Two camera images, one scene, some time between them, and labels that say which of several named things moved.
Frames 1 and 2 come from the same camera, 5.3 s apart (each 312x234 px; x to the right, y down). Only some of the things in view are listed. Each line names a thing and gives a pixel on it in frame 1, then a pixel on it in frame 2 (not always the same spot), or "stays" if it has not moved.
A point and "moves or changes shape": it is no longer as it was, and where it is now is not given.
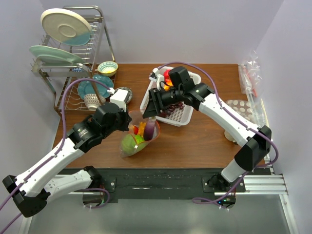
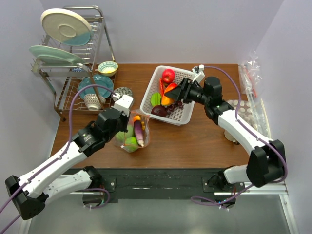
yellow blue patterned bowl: x=108 y=68 stays
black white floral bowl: x=128 y=96 stays
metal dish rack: x=75 y=58 stays
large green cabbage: x=131 y=144 → x=121 y=136
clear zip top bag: x=142 y=131 moves or changes shape
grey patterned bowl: x=91 y=101 stays
